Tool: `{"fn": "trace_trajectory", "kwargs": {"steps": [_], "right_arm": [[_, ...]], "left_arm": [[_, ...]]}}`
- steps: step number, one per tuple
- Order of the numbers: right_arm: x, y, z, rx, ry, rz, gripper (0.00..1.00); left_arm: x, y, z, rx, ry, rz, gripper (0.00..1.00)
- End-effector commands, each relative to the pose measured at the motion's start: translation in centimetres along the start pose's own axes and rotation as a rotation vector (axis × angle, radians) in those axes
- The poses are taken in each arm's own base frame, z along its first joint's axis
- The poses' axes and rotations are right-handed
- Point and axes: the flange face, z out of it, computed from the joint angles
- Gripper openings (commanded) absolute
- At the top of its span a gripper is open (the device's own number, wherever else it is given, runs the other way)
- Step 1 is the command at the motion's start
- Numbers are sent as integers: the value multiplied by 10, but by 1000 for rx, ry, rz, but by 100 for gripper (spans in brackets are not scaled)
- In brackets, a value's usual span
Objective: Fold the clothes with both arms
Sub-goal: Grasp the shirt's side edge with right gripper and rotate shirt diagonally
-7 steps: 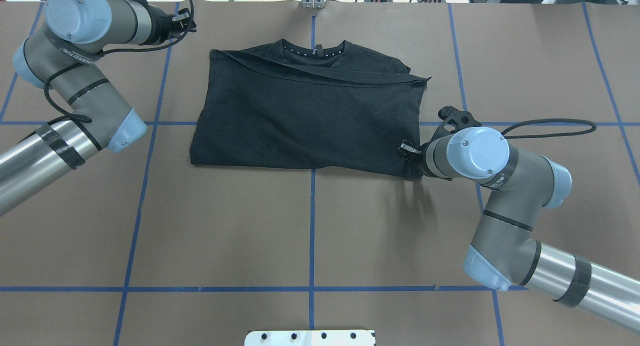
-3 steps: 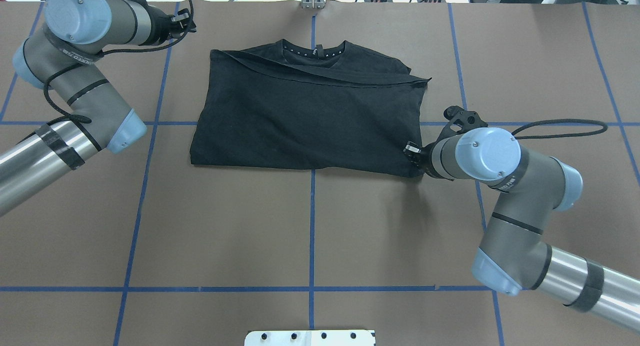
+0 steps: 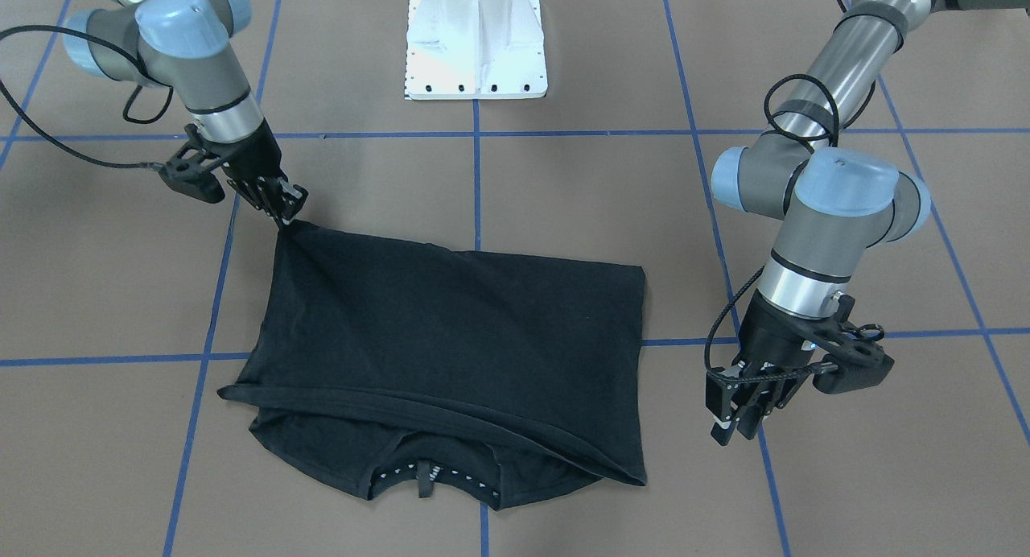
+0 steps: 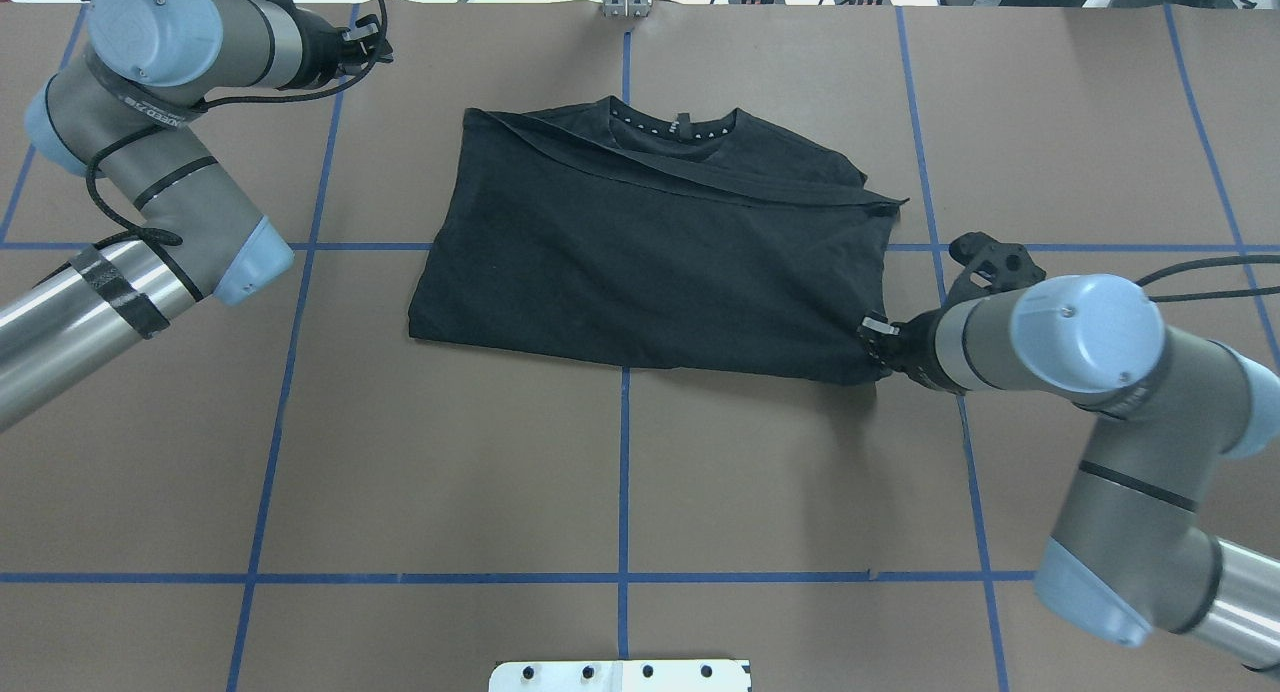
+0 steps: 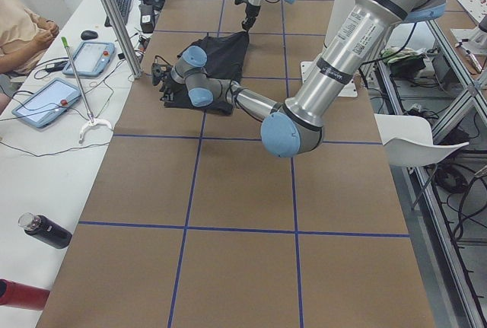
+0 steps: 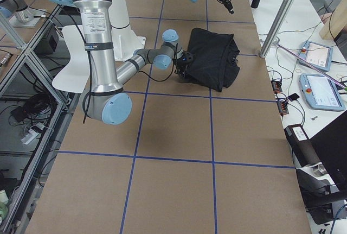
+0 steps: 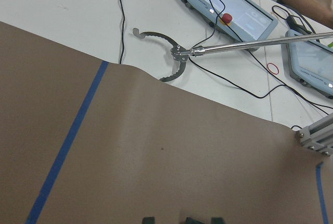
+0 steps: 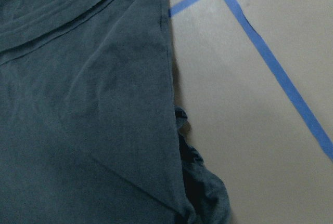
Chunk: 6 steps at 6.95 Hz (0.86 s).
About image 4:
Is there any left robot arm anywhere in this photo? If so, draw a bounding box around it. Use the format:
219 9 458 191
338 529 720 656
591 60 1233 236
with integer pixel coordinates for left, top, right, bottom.
1 0 393 429

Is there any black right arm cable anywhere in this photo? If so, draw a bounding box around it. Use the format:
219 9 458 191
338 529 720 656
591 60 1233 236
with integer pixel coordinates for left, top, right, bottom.
1135 255 1280 303

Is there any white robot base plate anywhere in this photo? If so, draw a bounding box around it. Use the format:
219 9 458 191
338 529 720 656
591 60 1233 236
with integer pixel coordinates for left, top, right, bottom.
488 657 753 691

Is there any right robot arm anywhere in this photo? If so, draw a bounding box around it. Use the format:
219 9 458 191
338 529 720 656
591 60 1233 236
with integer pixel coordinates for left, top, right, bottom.
859 274 1279 679

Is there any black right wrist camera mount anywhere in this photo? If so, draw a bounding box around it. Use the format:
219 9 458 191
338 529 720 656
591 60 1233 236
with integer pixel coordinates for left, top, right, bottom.
943 232 1048 306

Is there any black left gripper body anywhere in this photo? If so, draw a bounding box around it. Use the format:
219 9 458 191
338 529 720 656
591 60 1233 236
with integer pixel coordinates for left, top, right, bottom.
300 12 366 83

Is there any black graphic t-shirt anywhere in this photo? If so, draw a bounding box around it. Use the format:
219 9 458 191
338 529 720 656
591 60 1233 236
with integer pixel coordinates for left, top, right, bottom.
407 98 902 386

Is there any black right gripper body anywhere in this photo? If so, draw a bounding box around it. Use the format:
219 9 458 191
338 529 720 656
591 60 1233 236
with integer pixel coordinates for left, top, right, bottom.
878 312 946 388

